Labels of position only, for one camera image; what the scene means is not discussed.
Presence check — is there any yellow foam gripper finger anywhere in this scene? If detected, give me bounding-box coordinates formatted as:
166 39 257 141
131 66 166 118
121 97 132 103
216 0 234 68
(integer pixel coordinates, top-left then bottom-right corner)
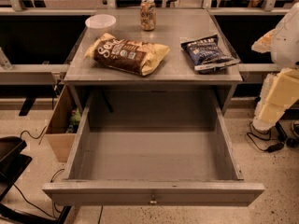
252 68 299 131
251 29 274 53

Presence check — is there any blue chip bag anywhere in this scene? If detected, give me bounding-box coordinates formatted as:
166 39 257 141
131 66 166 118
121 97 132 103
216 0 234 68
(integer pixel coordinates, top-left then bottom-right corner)
180 35 240 74

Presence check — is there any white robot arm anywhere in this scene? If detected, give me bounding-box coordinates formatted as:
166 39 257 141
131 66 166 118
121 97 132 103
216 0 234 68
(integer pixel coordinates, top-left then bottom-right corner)
251 3 299 131

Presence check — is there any brown yellow chip bag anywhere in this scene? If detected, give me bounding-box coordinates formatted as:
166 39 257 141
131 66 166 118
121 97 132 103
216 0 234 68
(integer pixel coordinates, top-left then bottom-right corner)
85 33 170 77

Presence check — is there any grey open top drawer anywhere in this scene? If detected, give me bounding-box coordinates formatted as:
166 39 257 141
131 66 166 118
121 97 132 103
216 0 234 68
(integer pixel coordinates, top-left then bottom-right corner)
43 90 264 206

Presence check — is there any metal drawer knob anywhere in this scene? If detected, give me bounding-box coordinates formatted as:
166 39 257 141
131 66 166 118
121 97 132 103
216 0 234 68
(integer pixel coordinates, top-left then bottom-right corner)
149 194 157 205

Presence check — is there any grey cabinet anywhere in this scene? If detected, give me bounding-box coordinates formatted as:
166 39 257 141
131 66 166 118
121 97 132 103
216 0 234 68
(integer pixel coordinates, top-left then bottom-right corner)
64 8 241 111

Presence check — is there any orange soda can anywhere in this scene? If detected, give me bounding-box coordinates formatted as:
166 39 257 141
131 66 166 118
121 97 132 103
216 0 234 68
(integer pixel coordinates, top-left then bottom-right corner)
140 0 156 31

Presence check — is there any white bowl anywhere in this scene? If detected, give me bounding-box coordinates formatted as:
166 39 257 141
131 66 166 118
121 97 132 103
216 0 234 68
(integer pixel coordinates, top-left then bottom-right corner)
85 14 116 36

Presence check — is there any green toy in box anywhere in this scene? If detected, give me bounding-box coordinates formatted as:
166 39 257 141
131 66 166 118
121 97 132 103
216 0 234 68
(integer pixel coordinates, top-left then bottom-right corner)
69 109 81 125

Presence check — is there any cardboard box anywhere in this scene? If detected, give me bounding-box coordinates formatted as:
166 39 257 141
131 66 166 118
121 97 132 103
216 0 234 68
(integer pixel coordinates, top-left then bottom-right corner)
45 86 77 162

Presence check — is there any black chair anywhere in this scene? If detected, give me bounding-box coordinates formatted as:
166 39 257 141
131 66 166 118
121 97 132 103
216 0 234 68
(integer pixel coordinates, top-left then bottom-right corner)
0 136 71 224

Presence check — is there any black power adapter cable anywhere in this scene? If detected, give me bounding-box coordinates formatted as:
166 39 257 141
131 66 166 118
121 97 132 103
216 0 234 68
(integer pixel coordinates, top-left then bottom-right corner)
246 120 286 153

